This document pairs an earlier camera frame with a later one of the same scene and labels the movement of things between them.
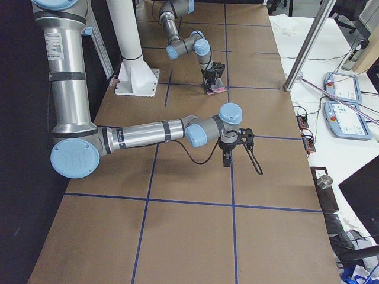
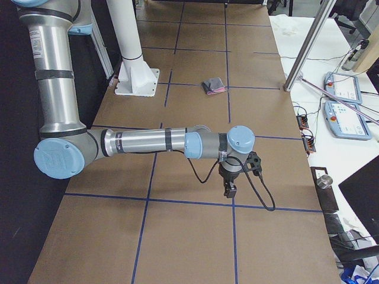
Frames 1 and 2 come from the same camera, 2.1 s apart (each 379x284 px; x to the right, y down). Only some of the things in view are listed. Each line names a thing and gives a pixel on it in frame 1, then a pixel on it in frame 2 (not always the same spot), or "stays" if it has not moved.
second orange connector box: [309, 144] stays
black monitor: [362, 191] stays
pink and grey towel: [218, 87] stays
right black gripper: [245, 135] to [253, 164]
